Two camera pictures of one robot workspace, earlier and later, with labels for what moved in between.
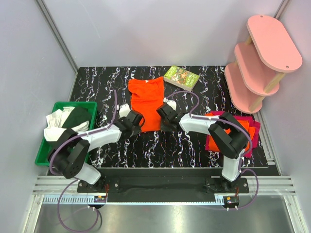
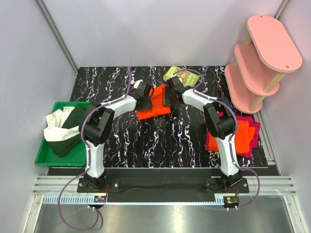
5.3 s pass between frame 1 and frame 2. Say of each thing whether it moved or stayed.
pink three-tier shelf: stayed
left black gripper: moved
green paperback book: stayed
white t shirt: stayed
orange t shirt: moved
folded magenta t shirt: stayed
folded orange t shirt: stayed
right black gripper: moved
